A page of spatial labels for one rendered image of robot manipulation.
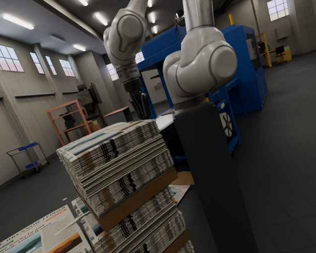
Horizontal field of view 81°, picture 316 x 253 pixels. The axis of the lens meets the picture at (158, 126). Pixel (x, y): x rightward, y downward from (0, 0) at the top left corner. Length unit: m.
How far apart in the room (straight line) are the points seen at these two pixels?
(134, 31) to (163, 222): 0.60
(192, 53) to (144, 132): 0.31
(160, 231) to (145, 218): 0.08
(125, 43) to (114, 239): 0.56
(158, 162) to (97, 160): 0.20
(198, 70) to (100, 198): 0.49
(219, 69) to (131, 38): 0.28
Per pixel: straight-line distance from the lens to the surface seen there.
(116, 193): 0.57
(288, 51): 15.15
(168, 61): 0.85
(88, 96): 10.66
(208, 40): 0.68
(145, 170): 0.59
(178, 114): 0.83
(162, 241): 0.71
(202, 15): 0.74
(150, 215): 0.65
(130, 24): 0.60
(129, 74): 0.76
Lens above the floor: 1.15
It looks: 11 degrees down
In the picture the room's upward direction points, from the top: 20 degrees counter-clockwise
